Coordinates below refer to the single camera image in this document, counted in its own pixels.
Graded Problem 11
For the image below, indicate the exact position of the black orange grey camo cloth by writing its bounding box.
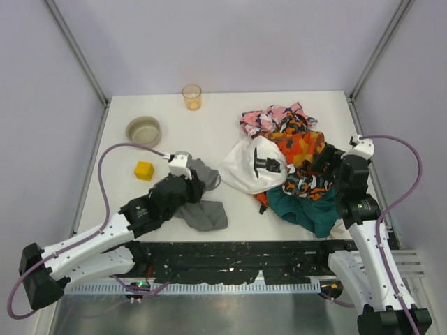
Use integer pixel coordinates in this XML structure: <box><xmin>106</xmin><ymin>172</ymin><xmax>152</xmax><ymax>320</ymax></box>
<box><xmin>270</xmin><ymin>117</ymin><xmax>336</xmax><ymax>202</ymax></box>

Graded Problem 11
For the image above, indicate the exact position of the white printed cloth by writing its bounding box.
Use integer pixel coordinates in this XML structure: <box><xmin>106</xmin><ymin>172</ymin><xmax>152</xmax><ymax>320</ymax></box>
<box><xmin>218</xmin><ymin>137</ymin><xmax>287</xmax><ymax>195</ymax></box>

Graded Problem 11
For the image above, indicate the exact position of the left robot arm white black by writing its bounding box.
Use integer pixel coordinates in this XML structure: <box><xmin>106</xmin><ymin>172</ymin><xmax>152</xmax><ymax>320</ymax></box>
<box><xmin>19</xmin><ymin>174</ymin><xmax>205</xmax><ymax>311</ymax></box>

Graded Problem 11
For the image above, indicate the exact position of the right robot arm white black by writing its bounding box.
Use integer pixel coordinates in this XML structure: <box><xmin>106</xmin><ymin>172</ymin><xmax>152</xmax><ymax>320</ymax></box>
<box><xmin>311</xmin><ymin>140</ymin><xmax>432</xmax><ymax>334</ymax></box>

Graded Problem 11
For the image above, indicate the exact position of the orange brown camo cloth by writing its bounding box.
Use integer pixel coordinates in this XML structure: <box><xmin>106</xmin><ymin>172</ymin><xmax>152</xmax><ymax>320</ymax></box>
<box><xmin>253</xmin><ymin>128</ymin><xmax>328</xmax><ymax>210</ymax></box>

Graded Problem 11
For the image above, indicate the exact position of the teal green cloth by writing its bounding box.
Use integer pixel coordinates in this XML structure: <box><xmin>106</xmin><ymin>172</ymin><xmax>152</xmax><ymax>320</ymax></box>
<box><xmin>266</xmin><ymin>187</ymin><xmax>340</xmax><ymax>239</ymax></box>

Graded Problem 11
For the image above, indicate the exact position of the pink patterned cloth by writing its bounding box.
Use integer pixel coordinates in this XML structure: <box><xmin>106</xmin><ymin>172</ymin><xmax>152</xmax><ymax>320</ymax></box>
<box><xmin>239</xmin><ymin>102</ymin><xmax>318</xmax><ymax>138</ymax></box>

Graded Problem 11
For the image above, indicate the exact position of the yellow cube block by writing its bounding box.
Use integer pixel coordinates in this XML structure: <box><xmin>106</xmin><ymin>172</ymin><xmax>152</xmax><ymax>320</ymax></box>
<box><xmin>134</xmin><ymin>161</ymin><xmax>154</xmax><ymax>181</ymax></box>

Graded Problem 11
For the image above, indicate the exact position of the grey ceramic bowl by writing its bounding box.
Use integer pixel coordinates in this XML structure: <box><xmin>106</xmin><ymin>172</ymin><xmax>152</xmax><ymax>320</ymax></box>
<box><xmin>125</xmin><ymin>116</ymin><xmax>162</xmax><ymax>148</ymax></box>

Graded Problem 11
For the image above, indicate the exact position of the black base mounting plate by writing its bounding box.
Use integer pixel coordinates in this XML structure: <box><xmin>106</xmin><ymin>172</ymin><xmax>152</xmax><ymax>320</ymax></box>
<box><xmin>117</xmin><ymin>240</ymin><xmax>357</xmax><ymax>285</ymax></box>

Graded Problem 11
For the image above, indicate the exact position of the orange translucent plastic cup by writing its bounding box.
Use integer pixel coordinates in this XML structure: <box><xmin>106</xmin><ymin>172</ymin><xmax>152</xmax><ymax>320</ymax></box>
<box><xmin>182</xmin><ymin>84</ymin><xmax>202</xmax><ymax>111</ymax></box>

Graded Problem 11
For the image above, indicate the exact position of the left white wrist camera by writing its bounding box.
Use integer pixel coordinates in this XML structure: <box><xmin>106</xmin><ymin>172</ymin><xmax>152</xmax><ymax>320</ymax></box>
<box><xmin>168</xmin><ymin>151</ymin><xmax>192</xmax><ymax>179</ymax></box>

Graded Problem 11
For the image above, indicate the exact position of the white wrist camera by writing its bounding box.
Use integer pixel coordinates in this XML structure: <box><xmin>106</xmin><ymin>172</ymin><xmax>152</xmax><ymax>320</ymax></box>
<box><xmin>168</xmin><ymin>151</ymin><xmax>192</xmax><ymax>179</ymax></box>
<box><xmin>345</xmin><ymin>135</ymin><xmax>375</xmax><ymax>161</ymax></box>

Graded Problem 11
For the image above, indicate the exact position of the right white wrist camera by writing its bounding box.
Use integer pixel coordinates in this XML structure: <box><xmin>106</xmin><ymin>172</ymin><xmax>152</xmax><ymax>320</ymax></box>
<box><xmin>345</xmin><ymin>135</ymin><xmax>375</xmax><ymax>161</ymax></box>

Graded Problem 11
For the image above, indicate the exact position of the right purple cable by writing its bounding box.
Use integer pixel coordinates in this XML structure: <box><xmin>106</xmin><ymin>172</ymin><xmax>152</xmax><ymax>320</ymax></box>
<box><xmin>321</xmin><ymin>135</ymin><xmax>423</xmax><ymax>335</ymax></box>

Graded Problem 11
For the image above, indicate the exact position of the purple cable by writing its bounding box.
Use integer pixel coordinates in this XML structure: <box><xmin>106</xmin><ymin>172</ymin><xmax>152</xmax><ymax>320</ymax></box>
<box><xmin>8</xmin><ymin>142</ymin><xmax>175</xmax><ymax>320</ymax></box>
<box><xmin>321</xmin><ymin>135</ymin><xmax>423</xmax><ymax>335</ymax></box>

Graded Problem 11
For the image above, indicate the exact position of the white slotted cable duct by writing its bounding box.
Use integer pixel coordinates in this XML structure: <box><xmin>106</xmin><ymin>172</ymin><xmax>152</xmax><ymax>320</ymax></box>
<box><xmin>68</xmin><ymin>280</ymin><xmax>321</xmax><ymax>295</ymax></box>

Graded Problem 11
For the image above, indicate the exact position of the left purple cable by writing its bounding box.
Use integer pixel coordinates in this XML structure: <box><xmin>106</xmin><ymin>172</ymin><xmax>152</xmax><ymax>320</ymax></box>
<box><xmin>8</xmin><ymin>142</ymin><xmax>175</xmax><ymax>320</ymax></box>

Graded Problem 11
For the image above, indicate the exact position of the right aluminium frame post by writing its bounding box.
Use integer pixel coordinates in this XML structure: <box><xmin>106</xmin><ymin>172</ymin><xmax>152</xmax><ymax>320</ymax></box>
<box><xmin>347</xmin><ymin>0</ymin><xmax>415</xmax><ymax>103</ymax></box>

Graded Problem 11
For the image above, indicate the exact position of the aluminium frame post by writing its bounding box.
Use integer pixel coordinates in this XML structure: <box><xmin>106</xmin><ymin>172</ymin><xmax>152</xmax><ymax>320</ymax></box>
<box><xmin>347</xmin><ymin>0</ymin><xmax>415</xmax><ymax>103</ymax></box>
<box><xmin>43</xmin><ymin>0</ymin><xmax>109</xmax><ymax>107</ymax></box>

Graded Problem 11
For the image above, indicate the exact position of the left aluminium frame post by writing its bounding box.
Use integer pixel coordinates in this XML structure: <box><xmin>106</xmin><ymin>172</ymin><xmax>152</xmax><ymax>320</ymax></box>
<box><xmin>43</xmin><ymin>0</ymin><xmax>109</xmax><ymax>107</ymax></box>

